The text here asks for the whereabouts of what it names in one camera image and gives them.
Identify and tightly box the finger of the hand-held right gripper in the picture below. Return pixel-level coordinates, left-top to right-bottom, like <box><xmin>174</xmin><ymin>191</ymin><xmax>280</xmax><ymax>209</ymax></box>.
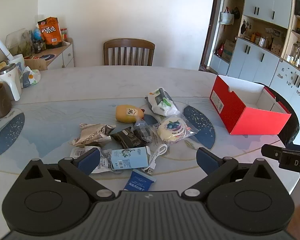
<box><xmin>261</xmin><ymin>144</ymin><xmax>283</xmax><ymax>162</ymax></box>

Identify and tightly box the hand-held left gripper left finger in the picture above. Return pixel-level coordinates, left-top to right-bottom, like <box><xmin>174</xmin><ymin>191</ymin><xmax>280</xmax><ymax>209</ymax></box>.
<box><xmin>21</xmin><ymin>147</ymin><xmax>115</xmax><ymax>202</ymax></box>

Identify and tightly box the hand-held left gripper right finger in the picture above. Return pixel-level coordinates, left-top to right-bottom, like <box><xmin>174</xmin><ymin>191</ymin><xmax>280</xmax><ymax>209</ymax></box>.
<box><xmin>182</xmin><ymin>147</ymin><xmax>278</xmax><ymax>200</ymax></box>

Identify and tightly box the white barcode packet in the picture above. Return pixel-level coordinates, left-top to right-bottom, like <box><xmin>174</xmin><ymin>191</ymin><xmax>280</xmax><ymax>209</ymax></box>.
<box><xmin>70</xmin><ymin>147</ymin><xmax>113</xmax><ymax>173</ymax></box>

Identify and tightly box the beige snack packet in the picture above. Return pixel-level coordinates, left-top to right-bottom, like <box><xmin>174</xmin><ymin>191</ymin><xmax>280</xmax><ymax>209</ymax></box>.
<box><xmin>69</xmin><ymin>123</ymin><xmax>116</xmax><ymax>147</ymax></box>

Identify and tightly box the red shoe box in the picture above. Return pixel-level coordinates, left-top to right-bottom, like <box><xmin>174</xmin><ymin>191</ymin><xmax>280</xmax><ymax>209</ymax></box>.
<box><xmin>209</xmin><ymin>74</ymin><xmax>292</xmax><ymax>135</ymax></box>

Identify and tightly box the clear bag with dark snack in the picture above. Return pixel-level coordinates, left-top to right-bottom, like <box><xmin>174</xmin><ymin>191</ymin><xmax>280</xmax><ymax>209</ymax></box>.
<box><xmin>134</xmin><ymin>119</ymin><xmax>154</xmax><ymax>143</ymax></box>

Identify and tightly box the white green snack packet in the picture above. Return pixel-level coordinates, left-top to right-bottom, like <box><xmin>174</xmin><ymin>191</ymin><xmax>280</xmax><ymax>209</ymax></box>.
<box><xmin>144</xmin><ymin>88</ymin><xmax>179</xmax><ymax>117</ymax></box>

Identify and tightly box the white marble desktop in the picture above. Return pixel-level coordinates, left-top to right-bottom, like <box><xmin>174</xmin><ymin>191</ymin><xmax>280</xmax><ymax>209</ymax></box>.
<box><xmin>0</xmin><ymin>65</ymin><xmax>300</xmax><ymax>230</ymax></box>

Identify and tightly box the light blue small box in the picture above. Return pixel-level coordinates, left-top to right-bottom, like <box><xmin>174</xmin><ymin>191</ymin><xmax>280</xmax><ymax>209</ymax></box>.
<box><xmin>111</xmin><ymin>146</ymin><xmax>151</xmax><ymax>170</ymax></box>

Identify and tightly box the black snack packet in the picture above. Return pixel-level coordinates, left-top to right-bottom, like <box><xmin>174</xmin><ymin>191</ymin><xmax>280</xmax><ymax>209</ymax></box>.
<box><xmin>111</xmin><ymin>127</ymin><xmax>147</xmax><ymax>149</ymax></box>

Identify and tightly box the round blueberry bread packet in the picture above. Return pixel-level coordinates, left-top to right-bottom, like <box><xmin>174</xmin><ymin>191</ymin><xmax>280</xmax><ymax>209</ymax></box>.
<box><xmin>157</xmin><ymin>116</ymin><xmax>198</xmax><ymax>143</ymax></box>

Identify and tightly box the dark blue sachet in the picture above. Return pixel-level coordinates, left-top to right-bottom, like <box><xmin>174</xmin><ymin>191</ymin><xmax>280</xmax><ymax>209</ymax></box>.
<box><xmin>123</xmin><ymin>169</ymin><xmax>156</xmax><ymax>192</ymax></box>

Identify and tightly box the yellow bottle-shaped packet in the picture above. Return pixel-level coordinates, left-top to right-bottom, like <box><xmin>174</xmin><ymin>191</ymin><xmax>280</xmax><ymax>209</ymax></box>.
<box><xmin>115</xmin><ymin>104</ymin><xmax>145</xmax><ymax>123</ymax></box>

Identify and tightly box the printed tissue packet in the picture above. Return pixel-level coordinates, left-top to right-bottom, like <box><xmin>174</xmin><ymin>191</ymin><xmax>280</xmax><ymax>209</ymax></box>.
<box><xmin>22</xmin><ymin>66</ymin><xmax>42</xmax><ymax>88</ymax></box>

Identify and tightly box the white side cabinet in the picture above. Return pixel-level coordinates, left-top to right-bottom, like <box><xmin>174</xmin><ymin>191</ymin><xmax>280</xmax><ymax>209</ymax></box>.
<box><xmin>24</xmin><ymin>38</ymin><xmax>75</xmax><ymax>71</ymax></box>

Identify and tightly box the white thermos mug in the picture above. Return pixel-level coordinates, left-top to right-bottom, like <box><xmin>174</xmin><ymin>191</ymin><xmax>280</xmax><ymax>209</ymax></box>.
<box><xmin>0</xmin><ymin>64</ymin><xmax>22</xmax><ymax>101</ymax></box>

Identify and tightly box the cardboard box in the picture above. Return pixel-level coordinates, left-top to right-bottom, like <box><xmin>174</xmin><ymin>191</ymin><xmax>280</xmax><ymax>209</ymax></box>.
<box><xmin>223</xmin><ymin>39</ymin><xmax>237</xmax><ymax>58</ymax></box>

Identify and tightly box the brown wooden chair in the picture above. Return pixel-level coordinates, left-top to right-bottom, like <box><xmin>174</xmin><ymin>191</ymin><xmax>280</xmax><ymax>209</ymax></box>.
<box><xmin>103</xmin><ymin>39</ymin><xmax>155</xmax><ymax>67</ymax></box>

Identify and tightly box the orange snack bag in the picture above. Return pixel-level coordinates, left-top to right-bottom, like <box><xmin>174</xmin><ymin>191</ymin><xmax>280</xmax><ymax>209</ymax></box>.
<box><xmin>37</xmin><ymin>17</ymin><xmax>63</xmax><ymax>49</ymax></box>

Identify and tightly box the hanging tote bag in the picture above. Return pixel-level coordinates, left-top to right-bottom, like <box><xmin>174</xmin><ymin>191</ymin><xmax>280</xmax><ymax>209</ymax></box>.
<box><xmin>220</xmin><ymin>7</ymin><xmax>234</xmax><ymax>25</ymax></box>

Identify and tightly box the white usb cable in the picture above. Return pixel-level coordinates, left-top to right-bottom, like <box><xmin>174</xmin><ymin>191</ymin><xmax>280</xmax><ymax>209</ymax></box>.
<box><xmin>141</xmin><ymin>144</ymin><xmax>168</xmax><ymax>175</ymax></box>

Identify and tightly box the grey wall cabinet unit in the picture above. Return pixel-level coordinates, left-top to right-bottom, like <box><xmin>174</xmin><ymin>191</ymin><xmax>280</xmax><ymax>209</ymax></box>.
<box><xmin>207</xmin><ymin>0</ymin><xmax>300</xmax><ymax>120</ymax></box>

